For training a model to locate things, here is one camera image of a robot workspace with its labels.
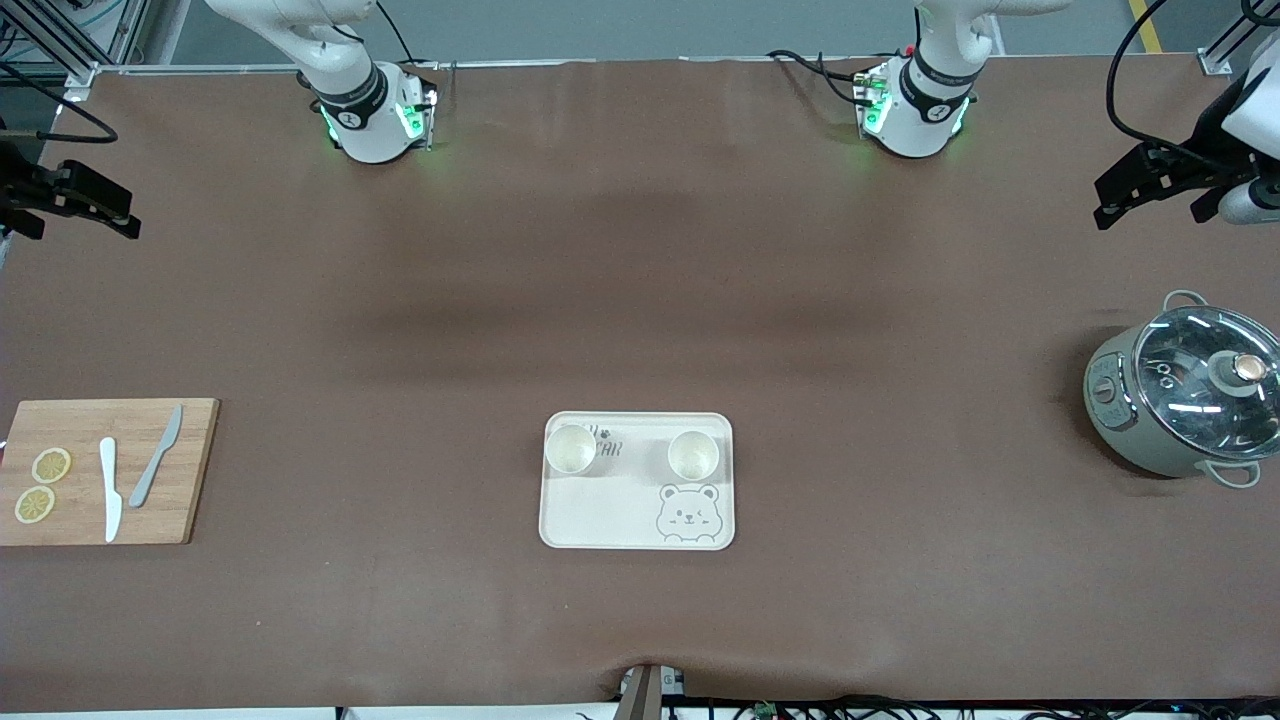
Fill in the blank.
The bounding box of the white IKEA cup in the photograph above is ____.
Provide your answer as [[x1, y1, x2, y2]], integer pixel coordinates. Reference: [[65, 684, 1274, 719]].
[[545, 424, 598, 476], [667, 429, 721, 482]]

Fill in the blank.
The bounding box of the cream bear print tray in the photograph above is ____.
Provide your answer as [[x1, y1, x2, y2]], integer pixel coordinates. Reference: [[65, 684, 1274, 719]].
[[539, 411, 736, 551]]

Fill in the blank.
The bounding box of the glass pot lid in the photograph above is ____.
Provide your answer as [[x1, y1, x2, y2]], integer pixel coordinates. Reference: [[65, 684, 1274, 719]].
[[1133, 306, 1280, 461]]

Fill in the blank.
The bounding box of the grey electric cooking pot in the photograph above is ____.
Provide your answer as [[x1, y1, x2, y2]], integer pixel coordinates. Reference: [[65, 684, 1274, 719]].
[[1083, 290, 1280, 489]]

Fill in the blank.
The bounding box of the grey plastic knife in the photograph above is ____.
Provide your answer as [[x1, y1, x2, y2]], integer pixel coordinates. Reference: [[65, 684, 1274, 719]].
[[128, 404, 184, 509]]

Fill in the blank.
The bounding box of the wooden cutting board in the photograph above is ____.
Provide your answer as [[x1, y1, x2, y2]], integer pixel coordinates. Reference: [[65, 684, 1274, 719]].
[[0, 398, 220, 547]]

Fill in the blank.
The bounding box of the white plastic knife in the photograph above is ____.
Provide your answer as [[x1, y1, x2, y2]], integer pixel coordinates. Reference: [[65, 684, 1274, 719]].
[[98, 437, 123, 543]]

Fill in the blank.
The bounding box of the brown table cover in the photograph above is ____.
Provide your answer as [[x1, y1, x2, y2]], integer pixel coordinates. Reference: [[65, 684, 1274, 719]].
[[0, 55, 1280, 713]]

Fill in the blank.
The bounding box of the aluminium frame profile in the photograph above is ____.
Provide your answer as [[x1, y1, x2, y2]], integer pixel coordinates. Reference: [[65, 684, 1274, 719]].
[[0, 0, 151, 101], [1197, 0, 1280, 77]]

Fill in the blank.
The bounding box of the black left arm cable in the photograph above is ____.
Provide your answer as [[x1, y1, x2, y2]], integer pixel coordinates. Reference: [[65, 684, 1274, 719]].
[[1104, 0, 1216, 171]]

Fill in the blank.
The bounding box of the black right base cable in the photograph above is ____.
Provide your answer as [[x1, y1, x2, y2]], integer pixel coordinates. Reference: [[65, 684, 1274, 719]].
[[375, 0, 421, 67]]

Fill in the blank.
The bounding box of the black base cable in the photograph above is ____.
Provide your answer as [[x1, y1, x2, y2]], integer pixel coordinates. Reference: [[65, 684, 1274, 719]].
[[375, 0, 421, 67], [766, 47, 873, 107]]

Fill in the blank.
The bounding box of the black left base cable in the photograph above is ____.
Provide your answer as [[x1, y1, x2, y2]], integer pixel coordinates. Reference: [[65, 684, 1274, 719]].
[[766, 47, 873, 107]]

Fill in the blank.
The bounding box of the camera mount post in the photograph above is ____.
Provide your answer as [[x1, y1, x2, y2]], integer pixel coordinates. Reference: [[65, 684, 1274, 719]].
[[618, 664, 686, 720]]

